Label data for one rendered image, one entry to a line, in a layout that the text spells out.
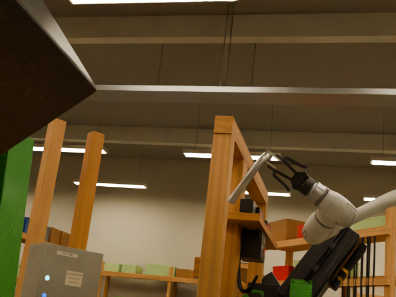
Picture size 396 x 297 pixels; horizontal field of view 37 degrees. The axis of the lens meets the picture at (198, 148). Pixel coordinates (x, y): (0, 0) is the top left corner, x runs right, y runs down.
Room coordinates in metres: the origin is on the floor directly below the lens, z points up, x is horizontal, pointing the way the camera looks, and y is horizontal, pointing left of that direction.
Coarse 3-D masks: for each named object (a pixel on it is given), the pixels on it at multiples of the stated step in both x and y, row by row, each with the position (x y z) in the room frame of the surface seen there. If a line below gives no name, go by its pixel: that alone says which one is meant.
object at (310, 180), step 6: (294, 174) 2.36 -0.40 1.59; (300, 174) 2.35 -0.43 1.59; (306, 174) 2.35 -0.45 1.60; (300, 180) 2.36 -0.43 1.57; (306, 180) 2.33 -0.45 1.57; (312, 180) 2.34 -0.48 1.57; (294, 186) 2.37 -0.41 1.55; (300, 186) 2.36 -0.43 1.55; (306, 186) 2.33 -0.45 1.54; (312, 186) 2.33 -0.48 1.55; (300, 192) 2.38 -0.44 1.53; (306, 192) 2.34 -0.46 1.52
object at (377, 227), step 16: (272, 224) 7.33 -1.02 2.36; (288, 224) 7.04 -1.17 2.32; (304, 224) 7.12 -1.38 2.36; (368, 224) 5.84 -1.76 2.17; (384, 224) 5.65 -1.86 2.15; (288, 240) 6.82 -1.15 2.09; (304, 240) 6.56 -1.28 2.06; (368, 240) 5.70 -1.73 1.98; (384, 240) 6.16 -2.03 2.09; (288, 256) 7.59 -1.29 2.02; (368, 256) 5.67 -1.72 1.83; (288, 272) 6.91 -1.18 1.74; (352, 272) 6.43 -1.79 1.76; (368, 272) 5.67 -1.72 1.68; (384, 272) 5.55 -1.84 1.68; (368, 288) 5.67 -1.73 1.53; (384, 288) 5.55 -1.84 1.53
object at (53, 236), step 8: (24, 224) 8.14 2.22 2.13; (24, 232) 8.13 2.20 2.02; (48, 232) 8.87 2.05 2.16; (56, 232) 9.14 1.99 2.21; (64, 232) 9.42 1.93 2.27; (24, 240) 8.75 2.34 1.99; (48, 240) 8.99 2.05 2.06; (56, 240) 9.19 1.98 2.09; (64, 240) 9.47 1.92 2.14; (16, 280) 8.04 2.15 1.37
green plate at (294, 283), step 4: (292, 280) 3.25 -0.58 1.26; (296, 280) 3.24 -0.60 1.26; (300, 280) 3.24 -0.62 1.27; (304, 280) 3.23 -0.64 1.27; (308, 280) 3.23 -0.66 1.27; (292, 284) 3.24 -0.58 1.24; (296, 284) 3.24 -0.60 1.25; (300, 284) 3.23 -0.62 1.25; (304, 284) 3.23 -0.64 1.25; (308, 284) 3.22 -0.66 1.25; (292, 288) 3.23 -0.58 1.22; (296, 288) 3.23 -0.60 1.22; (300, 288) 3.23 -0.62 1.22; (304, 288) 3.22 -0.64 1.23; (308, 288) 3.22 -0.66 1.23; (292, 292) 3.23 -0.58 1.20; (296, 292) 3.22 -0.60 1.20; (300, 292) 3.22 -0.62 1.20; (304, 292) 3.21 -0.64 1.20; (308, 292) 3.21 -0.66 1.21; (292, 296) 3.22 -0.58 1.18; (296, 296) 3.22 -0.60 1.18; (300, 296) 3.21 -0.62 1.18; (304, 296) 3.21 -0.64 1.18; (308, 296) 3.20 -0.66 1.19
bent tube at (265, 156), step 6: (264, 156) 2.28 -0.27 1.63; (270, 156) 2.38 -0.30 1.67; (258, 162) 2.26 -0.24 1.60; (264, 162) 2.28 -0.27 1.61; (252, 168) 2.27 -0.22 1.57; (258, 168) 2.27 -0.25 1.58; (246, 174) 2.29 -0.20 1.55; (252, 174) 2.28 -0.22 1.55; (246, 180) 2.29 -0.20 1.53; (240, 186) 2.30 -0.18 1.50; (246, 186) 2.31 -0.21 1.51; (234, 192) 2.32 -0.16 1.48; (240, 192) 2.31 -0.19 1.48; (234, 198) 2.32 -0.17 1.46
